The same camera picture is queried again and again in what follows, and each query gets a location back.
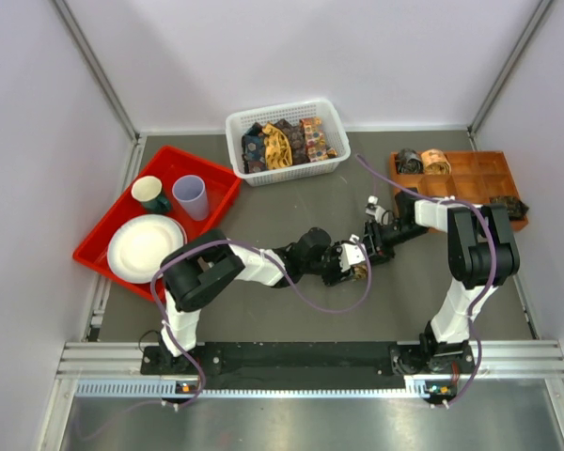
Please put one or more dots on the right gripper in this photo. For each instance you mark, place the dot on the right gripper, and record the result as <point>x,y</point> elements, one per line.
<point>378,252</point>

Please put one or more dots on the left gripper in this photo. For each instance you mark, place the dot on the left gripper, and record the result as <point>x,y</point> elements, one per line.
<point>336,274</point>

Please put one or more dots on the floral patterned tie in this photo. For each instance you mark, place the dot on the floral patterned tie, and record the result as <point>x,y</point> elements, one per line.
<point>359,271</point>

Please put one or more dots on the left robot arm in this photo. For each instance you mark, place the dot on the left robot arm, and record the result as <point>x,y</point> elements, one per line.
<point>194,275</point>

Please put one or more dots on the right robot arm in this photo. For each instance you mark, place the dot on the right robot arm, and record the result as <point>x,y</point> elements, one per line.
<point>482,255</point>

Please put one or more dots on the rolled dark grey tie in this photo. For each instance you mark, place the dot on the rolled dark grey tie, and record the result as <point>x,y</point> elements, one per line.
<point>409,162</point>

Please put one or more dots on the rolled beige tie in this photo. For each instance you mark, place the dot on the rolled beige tie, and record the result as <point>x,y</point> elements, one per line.
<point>435,162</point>

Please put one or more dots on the yellow patterned tie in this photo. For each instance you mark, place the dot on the yellow patterned tie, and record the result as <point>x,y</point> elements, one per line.
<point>278,154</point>

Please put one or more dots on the wooden compartment tray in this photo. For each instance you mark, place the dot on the wooden compartment tray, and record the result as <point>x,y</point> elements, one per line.
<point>475,176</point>

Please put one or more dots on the orange dotted tie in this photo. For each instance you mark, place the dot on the orange dotted tie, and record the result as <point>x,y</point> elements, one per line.
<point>316,146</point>

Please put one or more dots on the white plastic basket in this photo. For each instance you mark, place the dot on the white plastic basket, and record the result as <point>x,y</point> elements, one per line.
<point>332,129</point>

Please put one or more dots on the maroon patterned tie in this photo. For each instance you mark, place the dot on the maroon patterned tie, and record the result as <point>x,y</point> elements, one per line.
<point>296,137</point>

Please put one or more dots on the dark blue patterned tie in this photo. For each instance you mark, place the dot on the dark blue patterned tie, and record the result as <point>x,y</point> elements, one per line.
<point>254,150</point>

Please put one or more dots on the rolled dark green tie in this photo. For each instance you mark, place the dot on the rolled dark green tie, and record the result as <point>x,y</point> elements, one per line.
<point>516,208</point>

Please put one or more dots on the lilac plastic cup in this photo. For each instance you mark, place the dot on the lilac plastic cup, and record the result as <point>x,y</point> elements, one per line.
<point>190,193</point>

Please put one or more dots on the red plastic tray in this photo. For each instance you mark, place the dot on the red plastic tray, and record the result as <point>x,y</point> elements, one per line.
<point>168,165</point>

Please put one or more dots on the white paper plate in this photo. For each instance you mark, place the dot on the white paper plate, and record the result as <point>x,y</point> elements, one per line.
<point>138,247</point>

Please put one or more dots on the green mug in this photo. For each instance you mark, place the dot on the green mug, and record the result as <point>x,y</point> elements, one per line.
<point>149,192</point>

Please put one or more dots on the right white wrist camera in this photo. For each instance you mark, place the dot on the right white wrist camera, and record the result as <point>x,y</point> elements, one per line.
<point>377,213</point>

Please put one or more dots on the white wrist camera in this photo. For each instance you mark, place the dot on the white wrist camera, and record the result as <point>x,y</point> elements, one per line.
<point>352,254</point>
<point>377,213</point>

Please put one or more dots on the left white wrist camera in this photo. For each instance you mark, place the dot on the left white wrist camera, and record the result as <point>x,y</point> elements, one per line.
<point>352,254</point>

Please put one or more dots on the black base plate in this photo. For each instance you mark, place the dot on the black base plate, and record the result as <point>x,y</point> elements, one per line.
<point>322,365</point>

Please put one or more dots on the aluminium front rail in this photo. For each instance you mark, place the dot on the aluminium front rail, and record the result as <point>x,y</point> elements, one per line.
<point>131,370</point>

